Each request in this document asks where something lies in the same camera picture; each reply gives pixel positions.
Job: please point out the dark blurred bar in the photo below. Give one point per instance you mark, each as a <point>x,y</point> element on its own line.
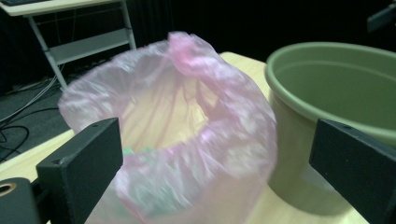
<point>381,18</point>

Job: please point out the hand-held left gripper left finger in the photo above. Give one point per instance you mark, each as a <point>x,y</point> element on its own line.
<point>84,161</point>

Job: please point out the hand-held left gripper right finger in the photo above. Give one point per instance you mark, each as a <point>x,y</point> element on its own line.
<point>358,168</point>

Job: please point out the bin with clear plastic bag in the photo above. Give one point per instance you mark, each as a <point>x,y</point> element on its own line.
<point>218,124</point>

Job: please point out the white metal desk frame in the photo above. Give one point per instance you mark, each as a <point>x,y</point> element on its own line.
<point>87,43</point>

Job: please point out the green plastic bin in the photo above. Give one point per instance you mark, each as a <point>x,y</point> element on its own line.
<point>327,87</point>

